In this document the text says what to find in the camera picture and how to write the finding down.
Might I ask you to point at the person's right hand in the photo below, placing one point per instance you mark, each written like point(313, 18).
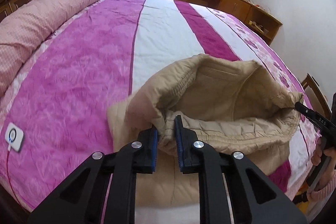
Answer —
point(330, 169)

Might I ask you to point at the white electric blanket controller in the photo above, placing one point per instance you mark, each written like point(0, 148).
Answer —
point(14, 137)

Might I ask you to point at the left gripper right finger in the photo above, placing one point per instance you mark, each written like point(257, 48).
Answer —
point(232, 189)

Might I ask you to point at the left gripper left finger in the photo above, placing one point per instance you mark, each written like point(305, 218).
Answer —
point(102, 188)

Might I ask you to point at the pink rolled quilt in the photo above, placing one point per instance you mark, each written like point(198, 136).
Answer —
point(26, 28)

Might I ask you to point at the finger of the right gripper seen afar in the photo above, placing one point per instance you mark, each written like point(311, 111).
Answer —
point(305, 111)

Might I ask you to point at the wooden chair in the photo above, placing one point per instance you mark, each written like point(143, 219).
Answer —
point(316, 98)

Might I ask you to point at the beige quilted down jacket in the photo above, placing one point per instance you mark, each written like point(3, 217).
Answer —
point(231, 105)

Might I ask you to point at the pink purple floral bedspread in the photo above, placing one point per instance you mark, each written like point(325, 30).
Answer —
point(96, 58)

